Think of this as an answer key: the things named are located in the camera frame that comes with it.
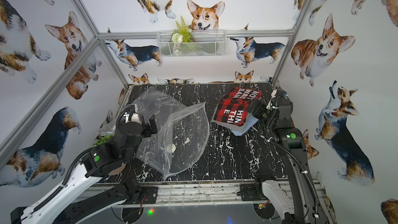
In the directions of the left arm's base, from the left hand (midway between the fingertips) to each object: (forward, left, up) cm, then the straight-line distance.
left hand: (145, 115), depth 66 cm
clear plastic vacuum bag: (+6, -11, -32) cm, 34 cm away
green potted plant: (-5, +23, -14) cm, 27 cm away
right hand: (+5, -48, +1) cm, 48 cm away
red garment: (+14, -41, -16) cm, 46 cm away
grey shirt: (+5, -41, -21) cm, 46 cm away
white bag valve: (-2, -5, -32) cm, 33 cm away
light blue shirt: (+10, -52, -24) cm, 59 cm away
